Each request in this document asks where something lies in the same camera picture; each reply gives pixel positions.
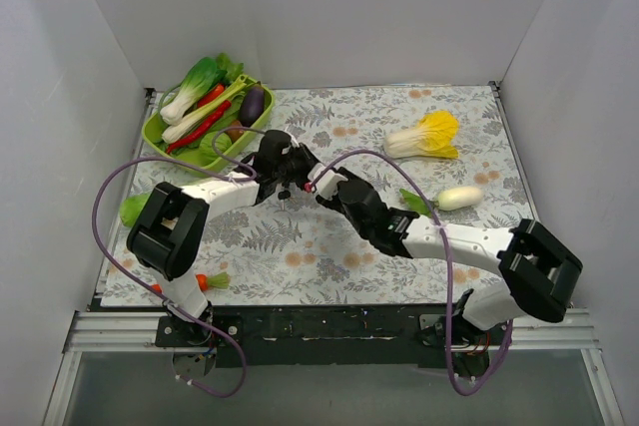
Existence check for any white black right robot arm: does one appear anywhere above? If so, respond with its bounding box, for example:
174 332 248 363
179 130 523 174
305 179 583 344

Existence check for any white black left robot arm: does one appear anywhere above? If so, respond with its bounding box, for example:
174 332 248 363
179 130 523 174
127 130 320 346

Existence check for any brown kiwi toy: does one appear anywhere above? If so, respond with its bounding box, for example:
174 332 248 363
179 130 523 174
227 126 245 143

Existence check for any purple eggplant toy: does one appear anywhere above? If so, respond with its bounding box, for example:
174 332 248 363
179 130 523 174
238 84 265 127

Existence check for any green round cabbage toy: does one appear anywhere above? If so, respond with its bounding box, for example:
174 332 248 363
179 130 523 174
198 132 233 165

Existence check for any red chili pepper toy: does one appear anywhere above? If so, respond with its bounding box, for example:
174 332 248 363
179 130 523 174
166 87 236 155

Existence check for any floral patterned table mat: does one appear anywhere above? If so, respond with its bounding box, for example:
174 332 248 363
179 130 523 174
97 84 561 306

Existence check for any yellow napa cabbage toy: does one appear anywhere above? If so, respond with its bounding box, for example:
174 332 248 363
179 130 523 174
383 111 459 160

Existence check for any white radish toy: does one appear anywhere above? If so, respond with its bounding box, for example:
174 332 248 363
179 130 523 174
399 187 483 215

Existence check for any green bok choy toy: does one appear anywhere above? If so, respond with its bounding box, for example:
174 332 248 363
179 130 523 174
160 57 227 126

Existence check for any orange carrot toy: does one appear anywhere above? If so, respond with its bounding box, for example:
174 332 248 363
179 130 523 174
151 272 231 294

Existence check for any green plastic tray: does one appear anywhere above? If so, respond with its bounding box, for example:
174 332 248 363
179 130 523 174
142 75 275 172

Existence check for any green napa cabbage toy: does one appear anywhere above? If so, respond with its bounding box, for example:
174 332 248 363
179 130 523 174
119 194 150 227

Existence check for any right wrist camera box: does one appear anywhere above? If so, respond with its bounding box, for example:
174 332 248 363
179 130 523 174
304 164 347 199

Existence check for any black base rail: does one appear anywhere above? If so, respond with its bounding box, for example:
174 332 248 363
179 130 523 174
154 303 505 370

